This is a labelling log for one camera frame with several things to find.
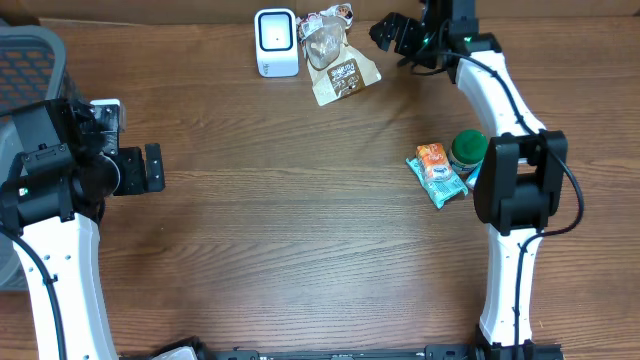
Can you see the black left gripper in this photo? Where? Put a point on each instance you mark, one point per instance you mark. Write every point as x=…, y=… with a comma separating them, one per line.
x=132, y=170

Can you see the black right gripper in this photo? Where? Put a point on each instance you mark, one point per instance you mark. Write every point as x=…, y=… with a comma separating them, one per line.
x=407, y=32

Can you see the beige granola bag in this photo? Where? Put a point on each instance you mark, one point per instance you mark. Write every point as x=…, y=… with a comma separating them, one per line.
x=337, y=69

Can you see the orange snack packet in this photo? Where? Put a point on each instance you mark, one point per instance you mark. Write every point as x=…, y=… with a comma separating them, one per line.
x=433, y=162

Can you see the green lid jar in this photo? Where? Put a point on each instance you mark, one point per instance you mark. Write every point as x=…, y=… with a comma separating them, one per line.
x=467, y=151

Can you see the teal snack packet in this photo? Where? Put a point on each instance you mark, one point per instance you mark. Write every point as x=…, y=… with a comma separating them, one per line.
x=439, y=191

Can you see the small teal white box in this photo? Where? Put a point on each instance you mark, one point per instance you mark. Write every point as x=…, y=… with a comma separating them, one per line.
x=473, y=176

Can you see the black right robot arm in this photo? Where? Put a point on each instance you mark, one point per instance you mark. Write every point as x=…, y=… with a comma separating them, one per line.
x=520, y=180

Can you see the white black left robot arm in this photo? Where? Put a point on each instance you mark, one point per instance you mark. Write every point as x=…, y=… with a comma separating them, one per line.
x=60, y=160

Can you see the white barcode scanner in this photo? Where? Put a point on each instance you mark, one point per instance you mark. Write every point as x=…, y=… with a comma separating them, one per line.
x=276, y=43

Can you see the grey plastic mesh basket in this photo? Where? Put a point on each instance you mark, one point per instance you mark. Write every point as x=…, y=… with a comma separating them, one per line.
x=33, y=68

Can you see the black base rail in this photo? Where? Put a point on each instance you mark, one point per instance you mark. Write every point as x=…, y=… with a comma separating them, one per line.
x=194, y=348

